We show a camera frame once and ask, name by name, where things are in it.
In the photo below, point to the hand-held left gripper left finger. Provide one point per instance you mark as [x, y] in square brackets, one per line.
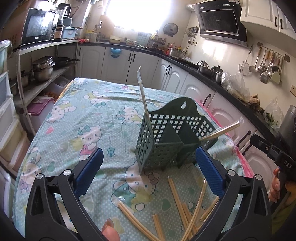
[89, 172]

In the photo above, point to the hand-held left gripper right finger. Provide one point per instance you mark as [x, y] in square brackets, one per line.
[211, 173]

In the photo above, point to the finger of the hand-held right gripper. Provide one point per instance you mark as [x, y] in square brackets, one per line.
[260, 144]

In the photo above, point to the bamboo chopstick pair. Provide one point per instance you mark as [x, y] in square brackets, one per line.
[143, 97]
[222, 131]

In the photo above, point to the pile of chopsticks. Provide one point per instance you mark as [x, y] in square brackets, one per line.
[176, 196]

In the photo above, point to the green plastic utensil basket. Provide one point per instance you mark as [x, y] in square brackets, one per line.
[150, 143]

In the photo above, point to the person's right hand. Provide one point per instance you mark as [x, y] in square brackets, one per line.
[275, 185]

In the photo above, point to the person's left hand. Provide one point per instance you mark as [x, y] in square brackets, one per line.
[111, 231]

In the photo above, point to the plastic bag of greens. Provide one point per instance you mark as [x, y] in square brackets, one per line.
[272, 113]

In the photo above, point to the ginger root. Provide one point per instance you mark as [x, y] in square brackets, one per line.
[254, 100]

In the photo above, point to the yellow green garment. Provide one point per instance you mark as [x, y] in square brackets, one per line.
[284, 208]

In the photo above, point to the cartoon cat printed tablecloth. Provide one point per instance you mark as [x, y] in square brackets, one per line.
[81, 111]

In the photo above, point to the clear plastic bag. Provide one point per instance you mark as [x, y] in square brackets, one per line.
[235, 83]

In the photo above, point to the row of hanging ladles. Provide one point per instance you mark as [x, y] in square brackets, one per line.
[263, 77]

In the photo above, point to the purple lidded storage bin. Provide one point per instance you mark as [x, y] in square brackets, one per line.
[39, 109]

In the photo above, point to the steel pot with lid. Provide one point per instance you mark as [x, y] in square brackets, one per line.
[203, 67]

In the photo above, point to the plastic drawer unit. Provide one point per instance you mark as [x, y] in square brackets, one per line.
[9, 115]

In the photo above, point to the black kitchen countertop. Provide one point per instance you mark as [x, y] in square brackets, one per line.
[190, 64]

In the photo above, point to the stacked stainless steel pots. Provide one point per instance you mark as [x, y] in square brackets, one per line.
[42, 71]

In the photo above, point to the black frying pan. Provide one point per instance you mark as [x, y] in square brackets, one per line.
[61, 62]

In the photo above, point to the white lower kitchen cabinets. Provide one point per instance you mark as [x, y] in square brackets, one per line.
[143, 67]

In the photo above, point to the blue hanging plastic bowl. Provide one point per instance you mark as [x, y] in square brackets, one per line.
[115, 52]

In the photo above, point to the large steel stockpot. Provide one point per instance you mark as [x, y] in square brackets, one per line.
[177, 53]

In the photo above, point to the row of condiment bottles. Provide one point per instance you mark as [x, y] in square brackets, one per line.
[175, 47]

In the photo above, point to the cluster of small hanging tools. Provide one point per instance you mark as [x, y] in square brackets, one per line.
[193, 33]

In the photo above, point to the black range hood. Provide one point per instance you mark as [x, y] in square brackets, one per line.
[219, 20]

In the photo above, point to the white upper cabinet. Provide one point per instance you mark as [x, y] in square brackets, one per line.
[261, 11]

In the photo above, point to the metal kitchen shelf rack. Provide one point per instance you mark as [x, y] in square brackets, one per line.
[46, 44]

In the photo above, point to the pale blue plastic container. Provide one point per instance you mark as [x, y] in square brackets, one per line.
[69, 32]

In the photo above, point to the teal mini drawer organizer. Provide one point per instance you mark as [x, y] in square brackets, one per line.
[143, 38]

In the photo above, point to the black microwave oven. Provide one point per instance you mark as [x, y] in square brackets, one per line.
[38, 25]

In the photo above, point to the black blender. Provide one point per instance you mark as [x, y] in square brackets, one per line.
[62, 14]

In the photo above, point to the kitchen window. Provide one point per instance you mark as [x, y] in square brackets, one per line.
[143, 14]

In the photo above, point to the wall power outlet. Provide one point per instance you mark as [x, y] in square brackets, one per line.
[293, 90]

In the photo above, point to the small wall fan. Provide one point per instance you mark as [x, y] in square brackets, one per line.
[170, 29]

